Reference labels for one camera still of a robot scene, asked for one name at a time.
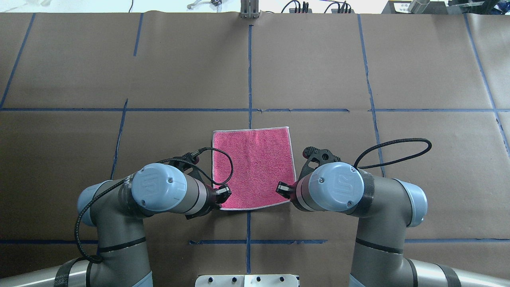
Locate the black power strip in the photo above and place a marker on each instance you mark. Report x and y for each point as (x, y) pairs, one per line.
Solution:
(338, 7)
(297, 7)

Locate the pink and grey towel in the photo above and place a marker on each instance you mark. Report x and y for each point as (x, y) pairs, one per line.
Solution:
(257, 160)

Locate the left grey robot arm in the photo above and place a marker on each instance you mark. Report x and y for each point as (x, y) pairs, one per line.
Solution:
(109, 230)

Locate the aluminium camera post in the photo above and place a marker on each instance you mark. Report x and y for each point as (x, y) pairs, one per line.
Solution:
(249, 9)

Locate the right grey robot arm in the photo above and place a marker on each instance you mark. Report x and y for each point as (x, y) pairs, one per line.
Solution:
(385, 208)

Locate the white mounting plate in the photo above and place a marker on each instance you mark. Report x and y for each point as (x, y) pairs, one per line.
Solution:
(248, 280)

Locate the silver metal cylinder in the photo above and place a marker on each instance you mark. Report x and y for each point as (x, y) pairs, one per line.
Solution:
(418, 6)

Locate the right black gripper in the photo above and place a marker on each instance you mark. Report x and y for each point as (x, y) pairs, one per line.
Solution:
(283, 188)

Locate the left black power strip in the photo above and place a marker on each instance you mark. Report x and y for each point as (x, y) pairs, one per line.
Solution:
(297, 7)

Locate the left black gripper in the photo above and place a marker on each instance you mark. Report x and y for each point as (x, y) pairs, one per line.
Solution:
(223, 193)

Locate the right black power strip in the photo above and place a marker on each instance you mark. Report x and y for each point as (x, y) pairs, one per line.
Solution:
(338, 7)

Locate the black box with label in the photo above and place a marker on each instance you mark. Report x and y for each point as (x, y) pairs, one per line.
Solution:
(401, 7)

